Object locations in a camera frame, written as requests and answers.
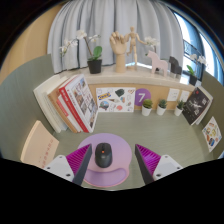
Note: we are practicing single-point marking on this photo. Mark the green desk divider panel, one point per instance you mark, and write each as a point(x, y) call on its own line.
point(20, 100)
point(216, 100)

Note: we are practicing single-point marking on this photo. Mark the black computer mouse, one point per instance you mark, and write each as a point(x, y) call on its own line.
point(103, 155)

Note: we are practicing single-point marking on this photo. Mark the black wooden horse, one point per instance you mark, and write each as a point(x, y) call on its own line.
point(175, 66)

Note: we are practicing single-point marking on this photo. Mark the grey curtain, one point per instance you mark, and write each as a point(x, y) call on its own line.
point(113, 26)

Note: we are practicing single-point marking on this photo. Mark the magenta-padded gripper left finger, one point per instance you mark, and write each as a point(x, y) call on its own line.
point(63, 166)

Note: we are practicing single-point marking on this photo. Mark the beige booklet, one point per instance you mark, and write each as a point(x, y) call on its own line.
point(38, 145)

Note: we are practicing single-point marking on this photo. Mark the white wall socket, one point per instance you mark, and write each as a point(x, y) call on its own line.
point(184, 96)
point(173, 94)

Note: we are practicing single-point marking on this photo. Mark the window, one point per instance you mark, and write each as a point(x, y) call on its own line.
point(196, 40)

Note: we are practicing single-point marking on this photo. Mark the food sticker sheet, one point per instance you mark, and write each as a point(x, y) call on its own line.
point(212, 133)

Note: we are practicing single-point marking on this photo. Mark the wooden hand model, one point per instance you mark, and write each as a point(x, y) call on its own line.
point(119, 50)

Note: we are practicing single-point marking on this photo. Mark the small plant in white pot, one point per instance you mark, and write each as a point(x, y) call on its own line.
point(161, 110)
point(179, 111)
point(146, 110)

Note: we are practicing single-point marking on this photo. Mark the pink wooden horse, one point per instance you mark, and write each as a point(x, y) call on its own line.
point(158, 65)

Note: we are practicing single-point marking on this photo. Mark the round purple number sign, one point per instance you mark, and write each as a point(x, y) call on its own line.
point(142, 96)

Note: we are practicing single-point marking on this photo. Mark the purple mouse pad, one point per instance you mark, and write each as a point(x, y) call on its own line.
point(120, 150)

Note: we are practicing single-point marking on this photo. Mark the red and white magazine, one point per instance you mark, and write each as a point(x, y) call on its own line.
point(81, 100)

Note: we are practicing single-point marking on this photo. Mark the white book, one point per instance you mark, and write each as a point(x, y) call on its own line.
point(46, 103)

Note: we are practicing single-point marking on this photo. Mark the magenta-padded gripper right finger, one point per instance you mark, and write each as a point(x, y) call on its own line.
point(163, 166)

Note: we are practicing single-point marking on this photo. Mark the black book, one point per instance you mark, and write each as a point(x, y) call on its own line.
point(195, 106)

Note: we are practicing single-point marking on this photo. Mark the white sticker sheet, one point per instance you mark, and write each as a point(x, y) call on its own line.
point(115, 99)

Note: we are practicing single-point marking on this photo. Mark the white orchid in black pot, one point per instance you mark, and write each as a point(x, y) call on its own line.
point(193, 79)
point(151, 41)
point(94, 66)

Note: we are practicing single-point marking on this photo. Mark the brown book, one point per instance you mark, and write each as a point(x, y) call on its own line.
point(60, 106)

